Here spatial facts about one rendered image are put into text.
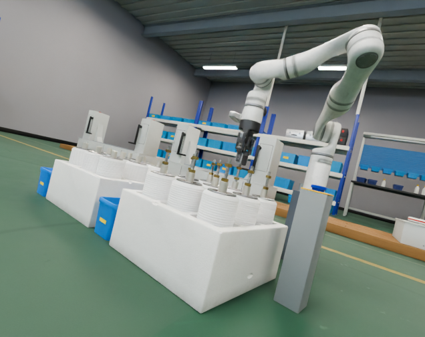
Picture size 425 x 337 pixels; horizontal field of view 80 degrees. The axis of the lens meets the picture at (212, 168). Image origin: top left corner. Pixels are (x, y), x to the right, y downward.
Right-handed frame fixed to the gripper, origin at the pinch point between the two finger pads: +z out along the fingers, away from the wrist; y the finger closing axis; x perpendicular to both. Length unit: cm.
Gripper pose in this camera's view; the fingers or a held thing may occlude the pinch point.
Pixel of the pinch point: (241, 160)
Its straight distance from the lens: 90.3
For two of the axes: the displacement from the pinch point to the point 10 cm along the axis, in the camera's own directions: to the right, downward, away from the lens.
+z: -2.4, 9.7, 0.0
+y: 3.8, 0.9, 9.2
